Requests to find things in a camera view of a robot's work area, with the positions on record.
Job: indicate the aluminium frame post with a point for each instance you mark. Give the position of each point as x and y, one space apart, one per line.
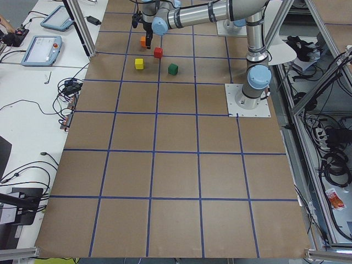
77 17

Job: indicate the near teach pendant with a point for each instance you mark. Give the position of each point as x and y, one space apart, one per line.
42 51

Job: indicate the far teach pendant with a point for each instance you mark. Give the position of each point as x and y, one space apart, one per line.
58 20

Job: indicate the orange wooden block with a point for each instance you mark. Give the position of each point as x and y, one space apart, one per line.
143 42

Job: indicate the white chair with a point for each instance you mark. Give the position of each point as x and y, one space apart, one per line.
280 52

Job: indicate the green wooden block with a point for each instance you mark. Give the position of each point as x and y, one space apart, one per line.
173 69

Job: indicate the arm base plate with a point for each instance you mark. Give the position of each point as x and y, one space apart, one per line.
222 31
239 105

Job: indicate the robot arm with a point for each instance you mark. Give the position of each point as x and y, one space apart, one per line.
234 25
158 17

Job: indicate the red wooden block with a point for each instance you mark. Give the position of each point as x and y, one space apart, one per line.
158 52

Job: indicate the yellow wooden block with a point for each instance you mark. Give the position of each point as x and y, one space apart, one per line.
139 63

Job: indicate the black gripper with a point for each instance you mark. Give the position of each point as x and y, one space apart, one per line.
147 28

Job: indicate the black power adapter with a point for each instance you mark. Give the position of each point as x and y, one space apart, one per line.
93 20

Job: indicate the teach pendant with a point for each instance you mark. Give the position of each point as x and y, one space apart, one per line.
42 51
58 20

